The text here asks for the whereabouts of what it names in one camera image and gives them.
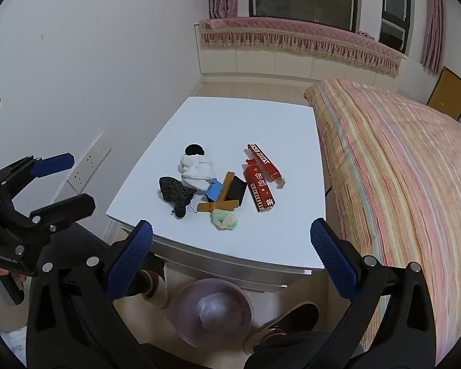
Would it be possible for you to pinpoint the long red carton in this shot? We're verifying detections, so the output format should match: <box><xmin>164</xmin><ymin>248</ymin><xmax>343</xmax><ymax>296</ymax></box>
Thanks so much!
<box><xmin>247</xmin><ymin>142</ymin><xmax>286</xmax><ymax>190</ymax></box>

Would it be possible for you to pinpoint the torn red carton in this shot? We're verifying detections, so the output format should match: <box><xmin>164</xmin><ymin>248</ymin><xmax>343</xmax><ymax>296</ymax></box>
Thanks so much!
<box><xmin>241</xmin><ymin>158</ymin><xmax>276</xmax><ymax>214</ymax></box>

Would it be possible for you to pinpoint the brown board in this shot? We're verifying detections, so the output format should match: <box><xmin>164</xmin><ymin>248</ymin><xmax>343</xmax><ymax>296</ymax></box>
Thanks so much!
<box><xmin>426</xmin><ymin>66</ymin><xmax>461</xmax><ymax>122</ymax></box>

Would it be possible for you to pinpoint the white window seat cabinet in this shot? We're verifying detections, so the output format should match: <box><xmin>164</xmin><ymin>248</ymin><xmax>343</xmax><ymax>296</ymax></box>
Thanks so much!
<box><xmin>194</xmin><ymin>22</ymin><xmax>408</xmax><ymax>90</ymax></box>

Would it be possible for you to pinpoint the black mesh cloth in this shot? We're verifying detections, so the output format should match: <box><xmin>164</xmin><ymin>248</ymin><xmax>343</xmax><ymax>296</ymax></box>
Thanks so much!
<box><xmin>159</xmin><ymin>176</ymin><xmax>197</xmax><ymax>220</ymax></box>

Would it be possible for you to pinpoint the white crumpled plastic bag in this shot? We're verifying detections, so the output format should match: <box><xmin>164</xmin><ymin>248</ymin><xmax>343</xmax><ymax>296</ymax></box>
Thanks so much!
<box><xmin>198</xmin><ymin>293</ymin><xmax>236</xmax><ymax>332</ymax></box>

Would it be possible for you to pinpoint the green pink tissue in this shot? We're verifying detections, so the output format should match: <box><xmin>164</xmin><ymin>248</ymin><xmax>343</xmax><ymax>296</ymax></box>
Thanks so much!
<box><xmin>210</xmin><ymin>208</ymin><xmax>240</xmax><ymax>232</ymax></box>

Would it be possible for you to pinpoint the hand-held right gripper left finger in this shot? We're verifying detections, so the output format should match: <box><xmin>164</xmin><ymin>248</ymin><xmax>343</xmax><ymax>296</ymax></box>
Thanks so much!
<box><xmin>26</xmin><ymin>220</ymin><xmax>166</xmax><ymax>369</ymax></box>

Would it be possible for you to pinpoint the wooden block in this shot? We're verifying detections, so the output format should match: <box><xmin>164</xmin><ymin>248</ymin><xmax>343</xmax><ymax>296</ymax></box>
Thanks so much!
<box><xmin>219</xmin><ymin>171</ymin><xmax>237</xmax><ymax>201</ymax></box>
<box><xmin>197</xmin><ymin>198</ymin><xmax>242</xmax><ymax>213</ymax></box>

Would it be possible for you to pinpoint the person's left hand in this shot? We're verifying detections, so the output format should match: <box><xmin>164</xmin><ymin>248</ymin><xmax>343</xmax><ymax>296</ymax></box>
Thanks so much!
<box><xmin>0</xmin><ymin>264</ymin><xmax>27</xmax><ymax>283</ymax></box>

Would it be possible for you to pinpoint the pink fringed window seat cushion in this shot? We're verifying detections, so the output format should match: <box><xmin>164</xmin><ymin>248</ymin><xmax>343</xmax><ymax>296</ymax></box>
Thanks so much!
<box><xmin>199</xmin><ymin>16</ymin><xmax>405</xmax><ymax>77</ymax></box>

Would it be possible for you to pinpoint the white cloth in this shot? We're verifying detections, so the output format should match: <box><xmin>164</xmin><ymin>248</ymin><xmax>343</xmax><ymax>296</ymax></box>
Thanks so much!
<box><xmin>177</xmin><ymin>153</ymin><xmax>217</xmax><ymax>193</ymax></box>

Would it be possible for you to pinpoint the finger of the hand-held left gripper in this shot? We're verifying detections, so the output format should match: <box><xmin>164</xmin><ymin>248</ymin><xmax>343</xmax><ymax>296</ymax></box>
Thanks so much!
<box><xmin>8</xmin><ymin>193</ymin><xmax>97</xmax><ymax>247</ymax></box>
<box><xmin>0</xmin><ymin>153</ymin><xmax>75</xmax><ymax>200</ymax></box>

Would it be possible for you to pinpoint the small blue box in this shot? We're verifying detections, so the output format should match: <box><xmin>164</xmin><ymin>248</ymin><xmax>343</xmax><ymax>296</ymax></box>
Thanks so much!
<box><xmin>205</xmin><ymin>178</ymin><xmax>226</xmax><ymax>204</ymax></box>

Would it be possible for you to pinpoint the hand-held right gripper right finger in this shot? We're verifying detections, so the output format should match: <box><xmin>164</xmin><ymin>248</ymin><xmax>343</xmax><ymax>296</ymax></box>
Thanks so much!
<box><xmin>309</xmin><ymin>218</ymin><xmax>436</xmax><ymax>369</ymax></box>

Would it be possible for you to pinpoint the white wall socket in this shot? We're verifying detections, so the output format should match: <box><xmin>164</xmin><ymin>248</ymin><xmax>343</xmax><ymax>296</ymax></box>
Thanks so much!
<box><xmin>68</xmin><ymin>167</ymin><xmax>88</xmax><ymax>195</ymax></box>
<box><xmin>80</xmin><ymin>150</ymin><xmax>100</xmax><ymax>179</ymax></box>
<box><xmin>93</xmin><ymin>133</ymin><xmax>112</xmax><ymax>161</ymax></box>

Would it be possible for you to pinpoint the pink trash bin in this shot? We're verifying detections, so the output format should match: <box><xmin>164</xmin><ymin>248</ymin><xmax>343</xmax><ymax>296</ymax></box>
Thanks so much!
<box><xmin>172</xmin><ymin>277</ymin><xmax>254</xmax><ymax>349</ymax></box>

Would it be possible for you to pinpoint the brown and white bottle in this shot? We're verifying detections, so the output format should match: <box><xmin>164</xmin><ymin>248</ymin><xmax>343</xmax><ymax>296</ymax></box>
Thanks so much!
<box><xmin>140</xmin><ymin>256</ymin><xmax>168</xmax><ymax>310</ymax></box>

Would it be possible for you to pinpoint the person's black shoe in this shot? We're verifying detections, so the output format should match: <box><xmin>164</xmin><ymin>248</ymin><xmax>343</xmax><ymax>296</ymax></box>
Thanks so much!
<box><xmin>244</xmin><ymin>302</ymin><xmax>321</xmax><ymax>355</ymax></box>

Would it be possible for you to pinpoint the striped pink blanket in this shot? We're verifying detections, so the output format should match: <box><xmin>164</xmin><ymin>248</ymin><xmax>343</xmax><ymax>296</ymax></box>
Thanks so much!
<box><xmin>303</xmin><ymin>78</ymin><xmax>461</xmax><ymax>356</ymax></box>

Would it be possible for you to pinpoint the small black box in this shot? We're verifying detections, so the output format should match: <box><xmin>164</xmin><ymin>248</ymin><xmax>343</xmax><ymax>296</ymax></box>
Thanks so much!
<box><xmin>227</xmin><ymin>176</ymin><xmax>249</xmax><ymax>202</ymax></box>

